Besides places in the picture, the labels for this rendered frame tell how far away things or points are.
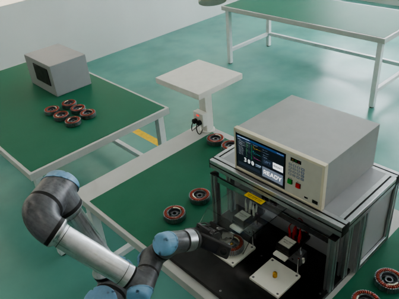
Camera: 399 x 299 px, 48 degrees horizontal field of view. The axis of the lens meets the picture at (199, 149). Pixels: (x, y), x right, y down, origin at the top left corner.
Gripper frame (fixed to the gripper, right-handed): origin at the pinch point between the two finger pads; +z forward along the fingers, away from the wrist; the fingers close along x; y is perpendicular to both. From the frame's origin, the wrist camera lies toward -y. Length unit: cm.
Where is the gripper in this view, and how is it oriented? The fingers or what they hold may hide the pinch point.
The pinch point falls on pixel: (231, 237)
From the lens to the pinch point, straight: 171.6
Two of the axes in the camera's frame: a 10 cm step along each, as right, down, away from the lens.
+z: 6.7, 0.6, 7.4
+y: -6.8, -3.5, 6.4
